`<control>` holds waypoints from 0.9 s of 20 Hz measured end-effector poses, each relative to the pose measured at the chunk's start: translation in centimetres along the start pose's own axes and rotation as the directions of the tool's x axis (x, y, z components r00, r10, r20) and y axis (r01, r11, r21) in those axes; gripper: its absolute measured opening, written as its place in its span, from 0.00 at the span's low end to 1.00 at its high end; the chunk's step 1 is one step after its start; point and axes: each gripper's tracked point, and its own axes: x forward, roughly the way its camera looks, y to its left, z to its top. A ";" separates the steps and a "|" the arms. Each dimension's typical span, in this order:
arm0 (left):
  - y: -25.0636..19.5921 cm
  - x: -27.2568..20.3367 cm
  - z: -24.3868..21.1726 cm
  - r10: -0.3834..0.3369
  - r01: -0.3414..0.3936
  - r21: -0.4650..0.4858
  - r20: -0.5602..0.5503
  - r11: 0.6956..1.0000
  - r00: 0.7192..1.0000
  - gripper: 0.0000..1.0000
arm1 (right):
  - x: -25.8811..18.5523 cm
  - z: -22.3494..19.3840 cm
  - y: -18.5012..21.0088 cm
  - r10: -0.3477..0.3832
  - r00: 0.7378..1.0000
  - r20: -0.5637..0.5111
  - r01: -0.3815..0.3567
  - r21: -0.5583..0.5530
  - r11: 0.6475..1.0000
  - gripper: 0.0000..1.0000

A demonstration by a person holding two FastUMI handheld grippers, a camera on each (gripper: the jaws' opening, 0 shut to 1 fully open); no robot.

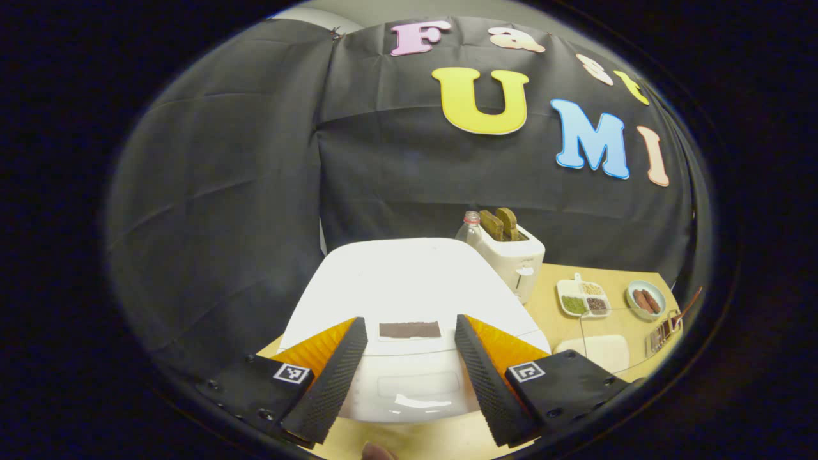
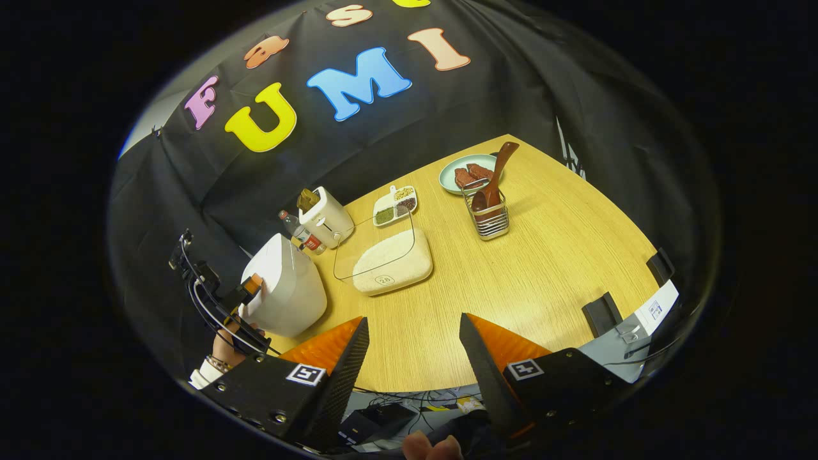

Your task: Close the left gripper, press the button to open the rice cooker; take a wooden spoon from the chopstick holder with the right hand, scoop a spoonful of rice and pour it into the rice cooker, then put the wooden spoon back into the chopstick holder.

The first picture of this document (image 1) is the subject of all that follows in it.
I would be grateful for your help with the brown bread slice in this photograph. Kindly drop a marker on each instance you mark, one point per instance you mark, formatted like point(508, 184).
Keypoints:
point(509, 222)
point(491, 225)

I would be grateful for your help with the white rice cooker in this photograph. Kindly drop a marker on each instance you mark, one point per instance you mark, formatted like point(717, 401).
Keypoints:
point(402, 281)

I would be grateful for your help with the brown meat piece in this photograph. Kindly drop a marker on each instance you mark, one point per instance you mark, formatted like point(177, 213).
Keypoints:
point(652, 299)
point(641, 301)

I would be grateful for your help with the white divided grain dish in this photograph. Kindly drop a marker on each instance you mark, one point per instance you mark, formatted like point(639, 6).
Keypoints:
point(581, 297)

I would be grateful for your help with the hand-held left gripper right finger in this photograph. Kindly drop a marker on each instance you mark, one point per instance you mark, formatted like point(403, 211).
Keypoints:
point(486, 383)

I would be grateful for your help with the white toaster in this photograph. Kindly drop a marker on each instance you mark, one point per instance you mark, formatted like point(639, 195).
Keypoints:
point(511, 262)

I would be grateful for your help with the brown wooden spoon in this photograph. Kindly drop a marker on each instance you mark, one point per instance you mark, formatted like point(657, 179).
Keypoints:
point(687, 306)

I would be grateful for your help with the clear chopstick holder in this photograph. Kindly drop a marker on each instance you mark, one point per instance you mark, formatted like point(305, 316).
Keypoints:
point(661, 335)

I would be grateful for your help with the pale green plate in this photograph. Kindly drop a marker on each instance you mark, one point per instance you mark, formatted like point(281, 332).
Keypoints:
point(634, 306)

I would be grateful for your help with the clear bottle with red cap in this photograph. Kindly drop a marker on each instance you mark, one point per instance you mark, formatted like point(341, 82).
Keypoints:
point(470, 231)

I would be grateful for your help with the black backdrop cloth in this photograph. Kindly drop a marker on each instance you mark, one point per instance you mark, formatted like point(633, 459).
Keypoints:
point(223, 191)

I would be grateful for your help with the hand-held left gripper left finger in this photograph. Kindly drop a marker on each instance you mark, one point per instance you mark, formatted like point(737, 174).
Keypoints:
point(332, 383)

